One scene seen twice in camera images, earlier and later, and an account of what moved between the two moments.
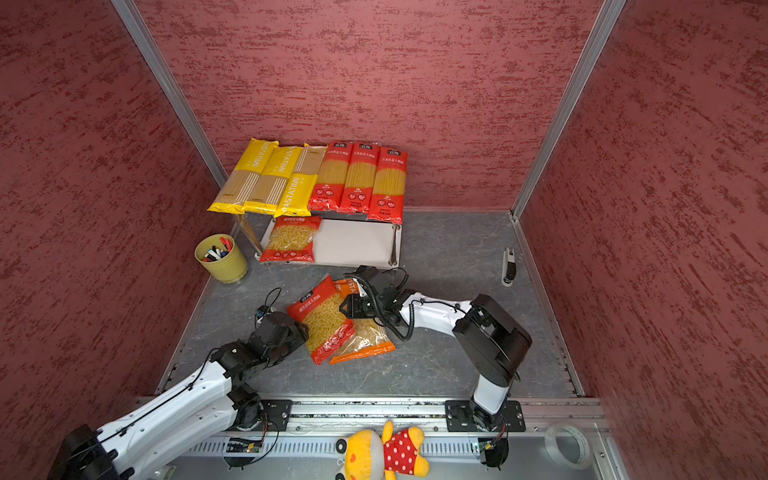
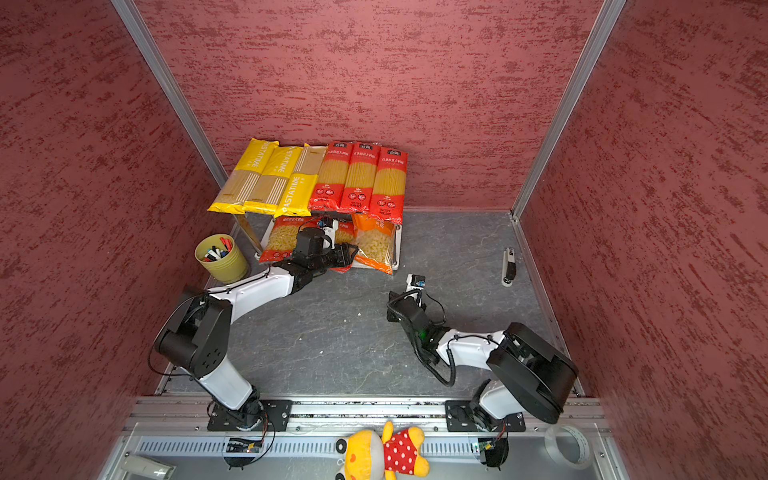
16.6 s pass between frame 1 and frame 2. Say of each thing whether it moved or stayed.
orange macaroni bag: moved
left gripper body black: moved
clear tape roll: stayed
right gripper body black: moved
